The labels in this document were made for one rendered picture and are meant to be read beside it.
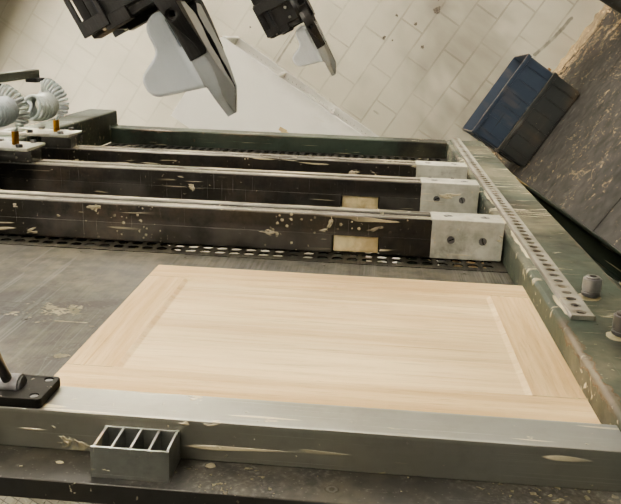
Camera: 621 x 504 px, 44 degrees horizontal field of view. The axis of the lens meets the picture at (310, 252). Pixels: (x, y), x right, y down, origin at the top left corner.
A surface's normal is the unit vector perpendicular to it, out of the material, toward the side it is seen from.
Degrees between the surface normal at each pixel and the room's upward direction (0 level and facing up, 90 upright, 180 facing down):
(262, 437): 90
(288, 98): 90
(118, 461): 89
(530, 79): 90
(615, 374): 58
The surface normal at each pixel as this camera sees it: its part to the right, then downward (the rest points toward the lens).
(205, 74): 0.09, 0.59
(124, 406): 0.04, -0.96
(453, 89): -0.07, 0.26
